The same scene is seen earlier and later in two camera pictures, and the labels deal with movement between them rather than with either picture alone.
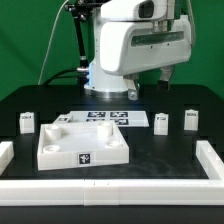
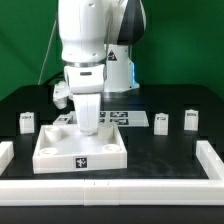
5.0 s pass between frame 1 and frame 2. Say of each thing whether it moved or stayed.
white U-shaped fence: stayed
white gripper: moved
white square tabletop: moved
